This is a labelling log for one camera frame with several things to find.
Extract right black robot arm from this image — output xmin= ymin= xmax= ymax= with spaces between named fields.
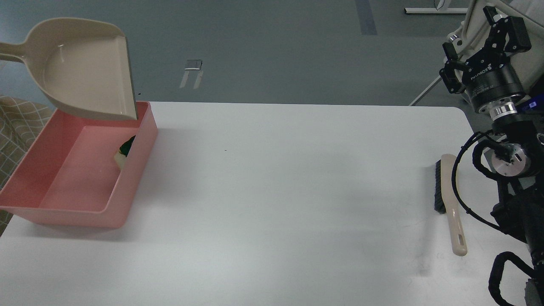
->
xmin=434 ymin=0 xmax=543 ymax=306

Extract silver floor bracket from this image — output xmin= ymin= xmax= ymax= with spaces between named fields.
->
xmin=178 ymin=59 xmax=204 ymax=90

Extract yellow green sponge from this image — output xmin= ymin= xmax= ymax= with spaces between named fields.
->
xmin=117 ymin=135 xmax=136 ymax=157

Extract white plastic chair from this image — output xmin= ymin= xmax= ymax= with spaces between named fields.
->
xmin=411 ymin=0 xmax=543 ymax=120

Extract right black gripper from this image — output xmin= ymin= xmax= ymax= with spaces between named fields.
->
xmin=439 ymin=6 xmax=532 ymax=113

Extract beige hand brush black bristles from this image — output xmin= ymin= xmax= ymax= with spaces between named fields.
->
xmin=434 ymin=154 xmax=468 ymax=256

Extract pink plastic bin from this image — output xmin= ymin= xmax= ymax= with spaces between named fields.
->
xmin=0 ymin=101 xmax=158 ymax=228

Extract beige checkered cloth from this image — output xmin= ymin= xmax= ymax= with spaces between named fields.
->
xmin=0 ymin=96 xmax=53 ymax=237

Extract beige plastic dustpan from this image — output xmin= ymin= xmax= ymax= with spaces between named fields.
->
xmin=0 ymin=17 xmax=138 ymax=121

